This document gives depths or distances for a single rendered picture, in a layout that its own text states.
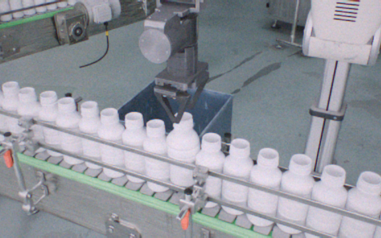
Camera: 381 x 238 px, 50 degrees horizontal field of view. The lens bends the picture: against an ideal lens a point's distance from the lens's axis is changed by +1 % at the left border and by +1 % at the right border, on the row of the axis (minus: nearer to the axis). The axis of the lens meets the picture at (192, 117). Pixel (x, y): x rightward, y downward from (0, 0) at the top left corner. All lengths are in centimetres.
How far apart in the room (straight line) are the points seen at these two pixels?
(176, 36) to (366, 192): 41
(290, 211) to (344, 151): 211
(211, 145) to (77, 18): 148
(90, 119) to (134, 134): 12
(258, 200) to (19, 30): 161
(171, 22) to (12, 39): 155
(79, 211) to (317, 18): 84
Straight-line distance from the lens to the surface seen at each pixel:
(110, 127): 90
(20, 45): 217
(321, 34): 126
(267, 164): 77
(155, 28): 64
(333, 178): 75
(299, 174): 77
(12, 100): 109
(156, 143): 85
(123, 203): 97
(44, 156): 109
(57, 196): 111
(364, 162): 285
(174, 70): 73
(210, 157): 81
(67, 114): 97
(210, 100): 146
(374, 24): 124
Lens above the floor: 162
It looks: 32 degrees down
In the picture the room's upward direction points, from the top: straight up
